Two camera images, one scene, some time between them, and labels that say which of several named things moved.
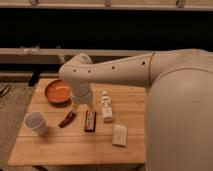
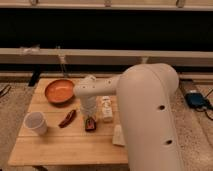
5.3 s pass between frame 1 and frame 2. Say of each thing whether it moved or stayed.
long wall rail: stayed
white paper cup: stayed
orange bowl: stayed
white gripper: moved
